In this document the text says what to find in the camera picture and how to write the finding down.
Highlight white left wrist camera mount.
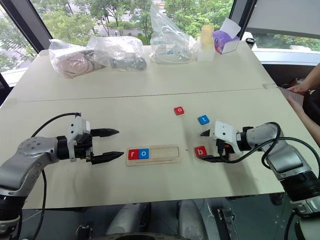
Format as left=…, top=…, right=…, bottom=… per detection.
left=67, top=115, right=92, bottom=163

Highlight grey rounded robot leg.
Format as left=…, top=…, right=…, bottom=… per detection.
left=106, top=202, right=152, bottom=237
left=176, top=199, right=205, bottom=237

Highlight blue letter t block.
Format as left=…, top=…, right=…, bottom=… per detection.
left=197, top=115, right=211, bottom=126

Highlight black metal bracket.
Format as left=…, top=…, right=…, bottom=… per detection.
left=215, top=206, right=239, bottom=240

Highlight white paper sheets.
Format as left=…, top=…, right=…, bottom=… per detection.
left=278, top=85, right=305, bottom=106

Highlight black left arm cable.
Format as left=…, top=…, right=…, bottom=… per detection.
left=29, top=112, right=82, bottom=240

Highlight dark window frame pillar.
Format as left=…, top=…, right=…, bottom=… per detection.
left=0, top=0, right=54, bottom=55
left=228, top=0, right=259, bottom=39

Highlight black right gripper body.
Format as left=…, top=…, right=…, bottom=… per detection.
left=215, top=138, right=233, bottom=163

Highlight clear plastic container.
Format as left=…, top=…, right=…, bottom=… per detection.
left=196, top=46, right=216, bottom=63

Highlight stack of yellow cups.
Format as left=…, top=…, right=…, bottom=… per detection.
left=200, top=24, right=215, bottom=51

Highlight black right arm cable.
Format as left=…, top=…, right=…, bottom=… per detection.
left=239, top=121, right=320, bottom=179

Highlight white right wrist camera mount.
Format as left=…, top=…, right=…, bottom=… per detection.
left=209, top=120, right=243, bottom=156

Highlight tall clear plastic bag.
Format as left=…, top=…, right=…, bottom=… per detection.
left=149, top=3, right=199, bottom=65

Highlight plastic bag with grey item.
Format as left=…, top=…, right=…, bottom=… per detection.
left=86, top=34, right=148, bottom=73

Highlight red letter b block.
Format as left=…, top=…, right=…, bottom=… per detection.
left=194, top=145, right=208, bottom=159

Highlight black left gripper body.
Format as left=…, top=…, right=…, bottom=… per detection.
left=73, top=129, right=95, bottom=164

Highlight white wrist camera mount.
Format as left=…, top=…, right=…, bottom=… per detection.
left=67, top=115, right=92, bottom=163
left=209, top=120, right=243, bottom=156

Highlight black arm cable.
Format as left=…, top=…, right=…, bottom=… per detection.
left=239, top=121, right=320, bottom=179
left=29, top=112, right=82, bottom=240

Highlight plastic bag with pink items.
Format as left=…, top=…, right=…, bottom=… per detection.
left=48, top=38, right=106, bottom=79

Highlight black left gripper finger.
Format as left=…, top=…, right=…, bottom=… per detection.
left=90, top=151, right=125, bottom=166
left=90, top=127, right=120, bottom=138

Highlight purple tissue box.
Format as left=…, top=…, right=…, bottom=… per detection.
left=211, top=17, right=242, bottom=55

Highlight blue letter o block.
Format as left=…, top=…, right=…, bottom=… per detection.
left=137, top=148, right=150, bottom=160

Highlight wooden letter tray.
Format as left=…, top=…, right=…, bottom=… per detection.
left=125, top=144, right=182, bottom=167

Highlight person's bare hand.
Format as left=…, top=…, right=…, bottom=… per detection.
left=286, top=80, right=312, bottom=95

